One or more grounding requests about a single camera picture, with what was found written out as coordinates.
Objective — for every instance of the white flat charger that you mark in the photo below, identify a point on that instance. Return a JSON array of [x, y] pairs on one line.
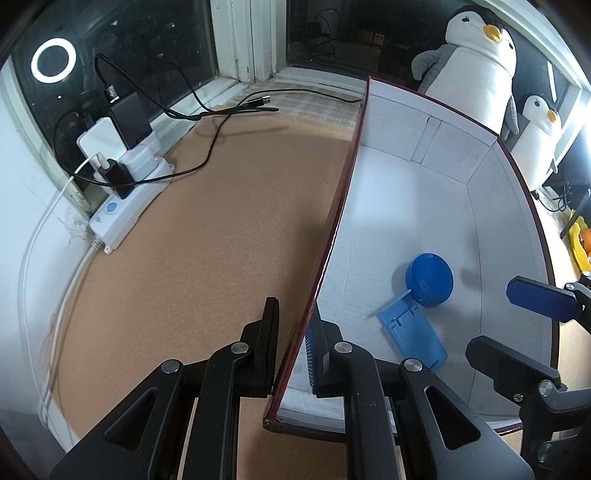
[[99, 136]]

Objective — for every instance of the white power strip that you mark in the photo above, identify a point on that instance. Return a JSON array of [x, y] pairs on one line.
[[131, 203]]

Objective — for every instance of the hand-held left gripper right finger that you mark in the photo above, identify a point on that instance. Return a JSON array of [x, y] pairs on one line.
[[316, 360]]

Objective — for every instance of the blue round lid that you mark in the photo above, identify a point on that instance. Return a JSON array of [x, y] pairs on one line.
[[429, 279]]

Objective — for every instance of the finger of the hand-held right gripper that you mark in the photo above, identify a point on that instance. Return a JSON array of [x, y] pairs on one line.
[[503, 362], [540, 300]]

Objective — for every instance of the white plug adapter block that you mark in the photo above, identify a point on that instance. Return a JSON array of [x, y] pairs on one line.
[[141, 161]]

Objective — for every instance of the black stand leg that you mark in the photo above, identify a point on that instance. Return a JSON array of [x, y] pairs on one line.
[[575, 210]]

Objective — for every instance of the white cardboard box red outside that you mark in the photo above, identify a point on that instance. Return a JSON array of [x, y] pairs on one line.
[[415, 207]]

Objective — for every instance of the black power adapter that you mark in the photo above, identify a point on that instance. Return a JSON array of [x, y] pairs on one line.
[[130, 117]]

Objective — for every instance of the white window frame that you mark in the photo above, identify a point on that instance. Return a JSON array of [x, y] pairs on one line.
[[258, 41]]

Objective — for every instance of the blue plastic phone stand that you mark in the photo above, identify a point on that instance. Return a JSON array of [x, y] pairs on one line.
[[413, 332]]

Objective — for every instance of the cork mat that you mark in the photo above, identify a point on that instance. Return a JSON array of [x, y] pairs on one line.
[[198, 240]]

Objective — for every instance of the small penguin plush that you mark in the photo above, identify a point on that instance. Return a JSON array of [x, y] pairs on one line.
[[535, 147]]

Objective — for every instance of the small black plug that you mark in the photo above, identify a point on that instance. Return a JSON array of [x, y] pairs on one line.
[[115, 177]]

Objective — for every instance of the large penguin plush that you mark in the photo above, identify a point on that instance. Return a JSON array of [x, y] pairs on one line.
[[475, 78]]

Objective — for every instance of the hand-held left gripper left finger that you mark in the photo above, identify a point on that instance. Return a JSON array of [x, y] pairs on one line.
[[265, 350]]

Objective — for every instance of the orange fruit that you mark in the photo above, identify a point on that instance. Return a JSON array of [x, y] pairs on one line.
[[586, 236]]

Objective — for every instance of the yellow bowl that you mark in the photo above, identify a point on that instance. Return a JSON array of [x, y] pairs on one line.
[[578, 244]]

